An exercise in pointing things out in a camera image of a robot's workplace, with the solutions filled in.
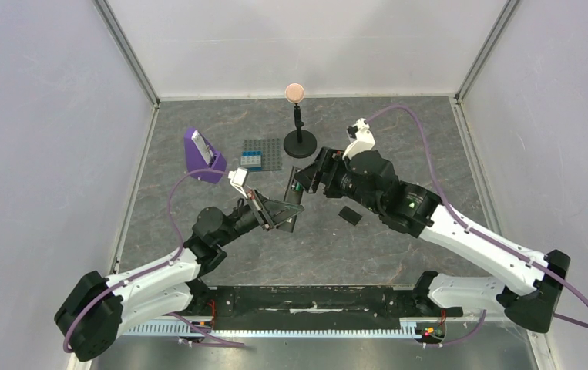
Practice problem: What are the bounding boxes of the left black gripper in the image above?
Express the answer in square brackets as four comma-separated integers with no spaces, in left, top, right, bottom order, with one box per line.
[216,187,304,247]

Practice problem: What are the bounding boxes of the black battery cover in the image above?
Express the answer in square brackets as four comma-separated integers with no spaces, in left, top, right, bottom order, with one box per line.
[338,206,363,226]

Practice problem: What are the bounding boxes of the black remote control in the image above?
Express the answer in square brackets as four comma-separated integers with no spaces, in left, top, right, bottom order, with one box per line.
[277,166,304,233]

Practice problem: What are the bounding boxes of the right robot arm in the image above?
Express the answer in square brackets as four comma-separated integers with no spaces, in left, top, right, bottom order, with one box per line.
[294,147,571,333]

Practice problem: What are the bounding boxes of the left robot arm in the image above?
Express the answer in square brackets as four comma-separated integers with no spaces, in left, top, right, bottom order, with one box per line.
[54,190,304,362]

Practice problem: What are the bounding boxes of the black stand with pink ball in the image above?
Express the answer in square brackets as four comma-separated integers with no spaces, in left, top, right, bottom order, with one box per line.
[283,83,317,159]

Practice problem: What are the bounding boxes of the grey lego baseplate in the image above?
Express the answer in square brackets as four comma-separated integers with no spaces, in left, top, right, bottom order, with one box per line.
[241,138,282,171]

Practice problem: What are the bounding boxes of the blue white lego bricks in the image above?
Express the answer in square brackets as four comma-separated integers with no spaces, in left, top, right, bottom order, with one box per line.
[240,150,262,171]

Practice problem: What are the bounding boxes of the purple metronome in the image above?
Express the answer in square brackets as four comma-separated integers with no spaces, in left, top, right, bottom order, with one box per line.
[183,127,227,184]

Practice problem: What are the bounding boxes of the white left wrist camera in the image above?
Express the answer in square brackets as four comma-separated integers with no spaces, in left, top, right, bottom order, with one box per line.
[228,166,249,199]

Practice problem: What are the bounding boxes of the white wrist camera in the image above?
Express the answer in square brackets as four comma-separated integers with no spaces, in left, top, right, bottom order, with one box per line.
[343,118,375,159]
[228,166,249,199]

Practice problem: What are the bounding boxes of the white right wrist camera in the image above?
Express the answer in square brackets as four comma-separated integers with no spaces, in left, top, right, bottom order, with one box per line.
[343,118,375,159]

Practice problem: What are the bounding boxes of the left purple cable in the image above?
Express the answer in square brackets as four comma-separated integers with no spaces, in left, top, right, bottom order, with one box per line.
[62,168,230,355]

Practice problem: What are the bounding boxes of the black base frame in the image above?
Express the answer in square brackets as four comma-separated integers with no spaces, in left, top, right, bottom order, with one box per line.
[180,285,464,331]

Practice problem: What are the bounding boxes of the white cable duct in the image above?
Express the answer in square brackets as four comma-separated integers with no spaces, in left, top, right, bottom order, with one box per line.
[123,318,434,340]

